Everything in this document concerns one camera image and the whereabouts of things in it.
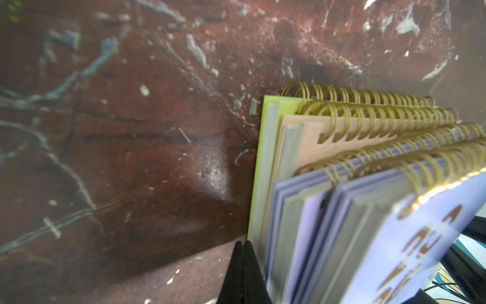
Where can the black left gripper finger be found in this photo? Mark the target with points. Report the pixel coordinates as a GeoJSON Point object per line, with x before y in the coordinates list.
{"type": "Point", "coordinates": [243, 283]}

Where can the purple calendar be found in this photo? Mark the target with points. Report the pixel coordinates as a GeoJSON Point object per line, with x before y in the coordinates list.
{"type": "Point", "coordinates": [392, 221]}
{"type": "Point", "coordinates": [299, 204]}

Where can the pink calendar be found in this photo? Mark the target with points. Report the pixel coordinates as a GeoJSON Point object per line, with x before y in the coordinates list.
{"type": "Point", "coordinates": [303, 144]}

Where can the green desk calendar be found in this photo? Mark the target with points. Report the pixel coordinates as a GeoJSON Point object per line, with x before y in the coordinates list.
{"type": "Point", "coordinates": [265, 152]}

